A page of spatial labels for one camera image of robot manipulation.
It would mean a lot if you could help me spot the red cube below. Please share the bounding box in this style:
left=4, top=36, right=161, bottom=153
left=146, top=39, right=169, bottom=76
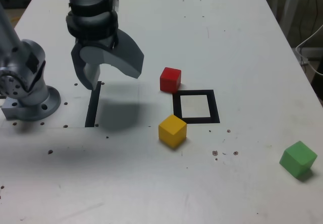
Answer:
left=159, top=67, right=182, bottom=93

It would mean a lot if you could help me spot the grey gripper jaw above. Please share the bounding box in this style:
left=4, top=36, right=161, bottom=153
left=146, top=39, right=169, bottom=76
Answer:
left=71, top=43, right=101, bottom=91
left=79, top=28, right=145, bottom=80

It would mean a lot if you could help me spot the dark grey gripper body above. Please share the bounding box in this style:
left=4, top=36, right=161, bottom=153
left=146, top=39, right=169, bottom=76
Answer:
left=75, top=37, right=119, bottom=50

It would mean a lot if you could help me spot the black tape square outline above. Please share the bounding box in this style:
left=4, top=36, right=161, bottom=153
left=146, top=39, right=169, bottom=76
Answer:
left=172, top=89, right=221, bottom=124

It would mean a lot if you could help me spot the white cable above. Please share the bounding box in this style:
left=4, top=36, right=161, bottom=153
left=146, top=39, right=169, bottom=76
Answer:
left=295, top=24, right=323, bottom=76

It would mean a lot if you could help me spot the black tape strip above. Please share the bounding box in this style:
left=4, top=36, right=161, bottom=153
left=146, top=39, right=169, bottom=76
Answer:
left=84, top=81, right=102, bottom=128

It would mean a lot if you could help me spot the green cube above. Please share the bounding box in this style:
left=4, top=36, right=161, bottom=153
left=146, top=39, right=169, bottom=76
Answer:
left=279, top=140, right=318, bottom=180

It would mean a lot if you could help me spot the yellow cube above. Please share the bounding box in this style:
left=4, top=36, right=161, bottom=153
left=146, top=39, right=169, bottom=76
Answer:
left=158, top=114, right=188, bottom=149

